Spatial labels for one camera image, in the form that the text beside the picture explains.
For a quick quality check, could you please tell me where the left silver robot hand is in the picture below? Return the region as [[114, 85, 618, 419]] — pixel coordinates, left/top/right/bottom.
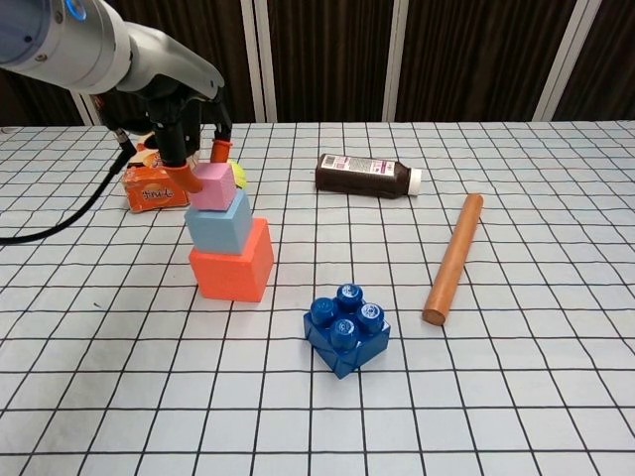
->
[[101, 22, 234, 194]]

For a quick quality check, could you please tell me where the small pink foam cube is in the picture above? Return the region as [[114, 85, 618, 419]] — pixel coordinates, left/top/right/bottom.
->
[[189, 162, 235, 212]]

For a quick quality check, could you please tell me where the light blue foam cube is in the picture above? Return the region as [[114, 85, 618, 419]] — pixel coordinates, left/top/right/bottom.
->
[[185, 190, 253, 257]]

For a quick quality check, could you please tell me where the orange snack box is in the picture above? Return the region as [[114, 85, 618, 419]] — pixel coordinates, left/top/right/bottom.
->
[[122, 129, 202, 214]]

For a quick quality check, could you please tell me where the large orange foam cube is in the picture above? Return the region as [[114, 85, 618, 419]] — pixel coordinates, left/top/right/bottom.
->
[[188, 217, 276, 303]]

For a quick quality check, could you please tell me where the brown bottle white cap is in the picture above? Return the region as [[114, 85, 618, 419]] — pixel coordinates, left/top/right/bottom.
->
[[314, 152, 424, 200]]

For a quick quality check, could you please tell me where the dark blue studded brick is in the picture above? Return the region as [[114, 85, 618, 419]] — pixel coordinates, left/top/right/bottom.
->
[[303, 283, 392, 381]]

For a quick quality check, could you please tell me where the wooden cylinder rod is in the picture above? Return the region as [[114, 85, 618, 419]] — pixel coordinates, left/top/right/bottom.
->
[[422, 192, 485, 328]]

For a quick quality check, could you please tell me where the white black checkered tablecloth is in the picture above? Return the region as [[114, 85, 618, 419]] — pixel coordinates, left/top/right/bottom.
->
[[0, 118, 635, 476]]

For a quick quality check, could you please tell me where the white partition frame post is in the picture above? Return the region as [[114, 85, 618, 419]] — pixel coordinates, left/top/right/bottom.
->
[[533, 0, 604, 123], [384, 0, 411, 123], [73, 91, 104, 125], [240, 0, 278, 123]]

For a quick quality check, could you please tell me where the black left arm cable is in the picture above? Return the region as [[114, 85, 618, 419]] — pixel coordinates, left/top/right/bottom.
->
[[0, 126, 139, 246]]

